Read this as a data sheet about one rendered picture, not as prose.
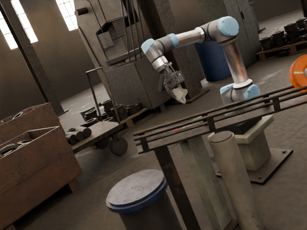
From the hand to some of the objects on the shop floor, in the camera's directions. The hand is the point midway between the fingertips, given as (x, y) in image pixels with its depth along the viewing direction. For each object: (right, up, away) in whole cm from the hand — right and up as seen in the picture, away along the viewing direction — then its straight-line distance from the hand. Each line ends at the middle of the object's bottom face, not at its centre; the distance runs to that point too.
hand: (182, 101), depth 151 cm
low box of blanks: (-132, -95, +135) cm, 211 cm away
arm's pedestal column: (+54, -41, +56) cm, 87 cm away
